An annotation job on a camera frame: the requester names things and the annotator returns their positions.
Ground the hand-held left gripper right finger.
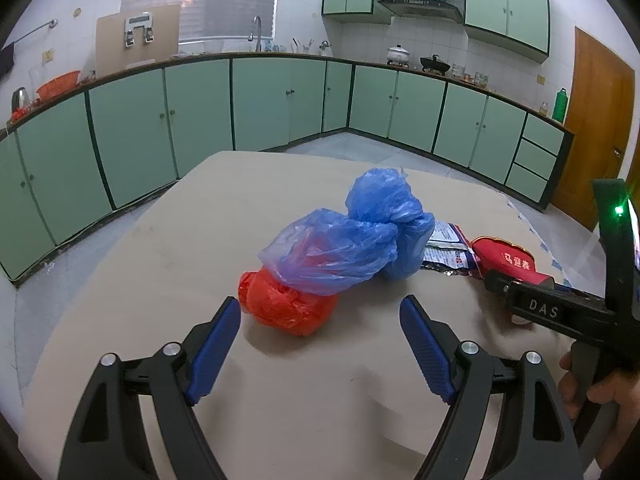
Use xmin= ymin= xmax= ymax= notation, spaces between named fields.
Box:
xmin=399 ymin=295 xmax=585 ymax=480

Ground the green bottle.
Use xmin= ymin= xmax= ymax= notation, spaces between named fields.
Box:
xmin=551 ymin=87 xmax=569 ymax=123

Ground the metal range hood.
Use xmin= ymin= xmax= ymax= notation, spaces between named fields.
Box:
xmin=377 ymin=0 xmax=463 ymax=23

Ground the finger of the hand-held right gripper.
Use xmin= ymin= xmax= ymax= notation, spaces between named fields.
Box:
xmin=482 ymin=269 xmax=608 ymax=343

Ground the orange basin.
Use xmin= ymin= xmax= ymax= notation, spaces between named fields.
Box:
xmin=36 ymin=70 xmax=82 ymax=98

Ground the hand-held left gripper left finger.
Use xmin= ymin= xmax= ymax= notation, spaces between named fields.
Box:
xmin=57 ymin=296 xmax=242 ymax=480

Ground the green base cabinet run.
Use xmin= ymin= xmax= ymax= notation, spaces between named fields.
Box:
xmin=0 ymin=52 xmax=575 ymax=288

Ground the person's right hand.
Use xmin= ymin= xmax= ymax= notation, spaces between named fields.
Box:
xmin=559 ymin=351 xmax=640 ymax=471

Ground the window with blind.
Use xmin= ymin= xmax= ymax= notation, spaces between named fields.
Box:
xmin=120 ymin=0 xmax=281 ymax=43

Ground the metal towel bar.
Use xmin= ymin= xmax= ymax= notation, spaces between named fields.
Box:
xmin=12 ymin=18 xmax=58 ymax=46

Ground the metal bracket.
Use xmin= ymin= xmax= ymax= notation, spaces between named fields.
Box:
xmin=122 ymin=11 xmax=155 ymax=48

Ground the silver foil snack wrapper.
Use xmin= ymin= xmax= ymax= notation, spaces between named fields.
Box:
xmin=422 ymin=221 xmax=486 ymax=278

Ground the red snack packet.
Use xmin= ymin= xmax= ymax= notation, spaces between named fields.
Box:
xmin=471 ymin=236 xmax=557 ymax=327

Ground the blue plastic bag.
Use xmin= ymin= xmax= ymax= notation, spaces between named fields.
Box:
xmin=258 ymin=167 xmax=435 ymax=297

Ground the red plastic bag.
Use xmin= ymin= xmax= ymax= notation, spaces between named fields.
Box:
xmin=237 ymin=267 xmax=341 ymax=337

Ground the wooden door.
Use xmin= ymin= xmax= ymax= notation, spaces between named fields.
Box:
xmin=550 ymin=26 xmax=638 ymax=233

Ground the blue white patterned tablecloth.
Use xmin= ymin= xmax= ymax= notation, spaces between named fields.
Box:
xmin=495 ymin=190 xmax=576 ymax=291

